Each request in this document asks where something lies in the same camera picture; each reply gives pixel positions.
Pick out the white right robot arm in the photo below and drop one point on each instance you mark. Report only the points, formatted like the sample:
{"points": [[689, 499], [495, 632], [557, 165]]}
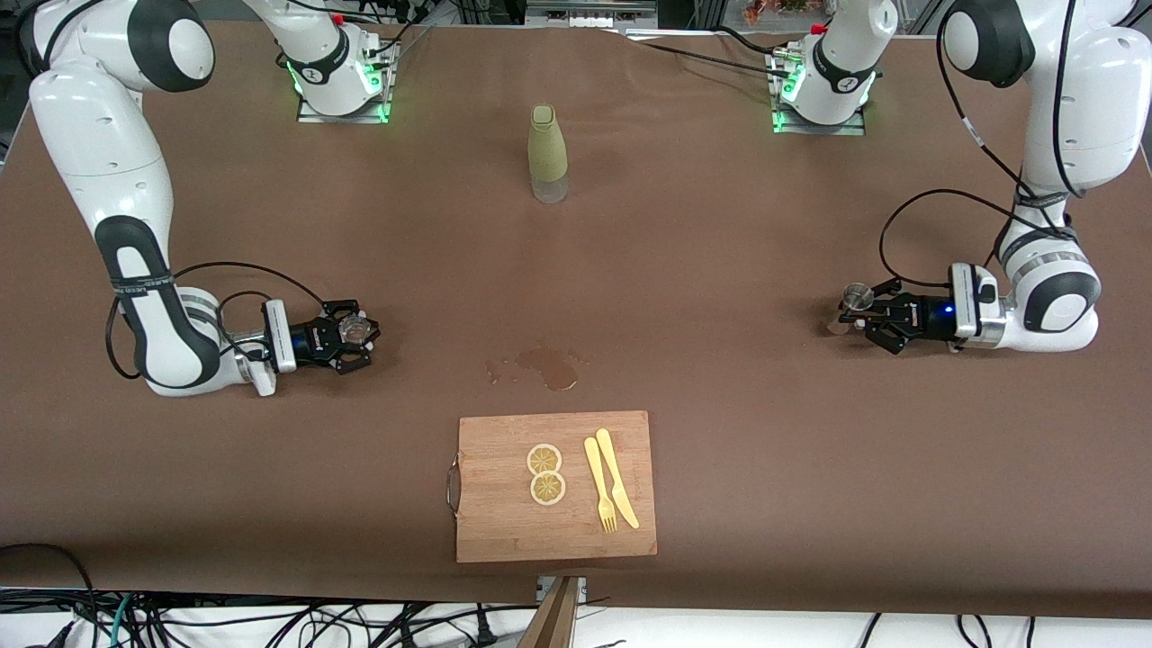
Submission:
{"points": [[108, 153]]}

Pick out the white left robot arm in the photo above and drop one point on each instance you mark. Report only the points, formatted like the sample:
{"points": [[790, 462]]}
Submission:
{"points": [[1080, 108]]}

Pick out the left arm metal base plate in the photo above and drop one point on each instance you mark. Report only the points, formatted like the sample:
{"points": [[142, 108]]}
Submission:
{"points": [[855, 130]]}

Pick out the metal measuring cup jigger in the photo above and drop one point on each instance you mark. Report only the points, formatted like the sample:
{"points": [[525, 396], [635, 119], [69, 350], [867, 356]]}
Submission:
{"points": [[855, 297]]}

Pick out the lemon slice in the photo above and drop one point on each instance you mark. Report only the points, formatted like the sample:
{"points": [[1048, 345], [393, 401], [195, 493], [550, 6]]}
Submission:
{"points": [[544, 459], [547, 489]]}

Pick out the yellow plastic knife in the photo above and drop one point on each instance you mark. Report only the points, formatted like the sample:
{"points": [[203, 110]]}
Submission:
{"points": [[614, 472]]}

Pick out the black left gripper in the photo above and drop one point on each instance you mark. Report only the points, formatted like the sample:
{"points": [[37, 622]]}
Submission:
{"points": [[927, 321]]}

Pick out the wooden post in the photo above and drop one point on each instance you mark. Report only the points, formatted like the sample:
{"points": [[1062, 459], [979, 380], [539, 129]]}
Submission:
{"points": [[551, 621]]}

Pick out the wooden cutting board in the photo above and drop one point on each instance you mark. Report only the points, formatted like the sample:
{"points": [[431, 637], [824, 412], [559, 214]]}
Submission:
{"points": [[504, 522]]}

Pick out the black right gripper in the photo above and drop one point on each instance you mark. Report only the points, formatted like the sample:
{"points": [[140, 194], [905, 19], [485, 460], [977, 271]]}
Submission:
{"points": [[304, 344]]}

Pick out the clear glass shaker cup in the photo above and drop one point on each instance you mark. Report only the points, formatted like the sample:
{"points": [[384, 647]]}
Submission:
{"points": [[358, 329]]}

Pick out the metal bracket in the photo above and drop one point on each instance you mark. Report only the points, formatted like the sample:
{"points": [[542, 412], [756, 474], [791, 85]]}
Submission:
{"points": [[580, 587]]}

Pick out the white power strip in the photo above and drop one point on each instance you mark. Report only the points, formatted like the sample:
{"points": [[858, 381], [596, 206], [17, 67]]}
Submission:
{"points": [[585, 18]]}

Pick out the yellow plastic fork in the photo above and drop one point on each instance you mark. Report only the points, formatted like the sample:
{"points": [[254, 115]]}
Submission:
{"points": [[598, 477]]}

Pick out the green sleeved glass bottle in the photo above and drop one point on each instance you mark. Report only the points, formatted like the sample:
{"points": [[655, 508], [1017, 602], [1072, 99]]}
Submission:
{"points": [[547, 153]]}

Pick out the brown table cover sheet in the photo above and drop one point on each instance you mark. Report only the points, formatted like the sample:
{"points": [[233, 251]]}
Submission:
{"points": [[270, 450]]}

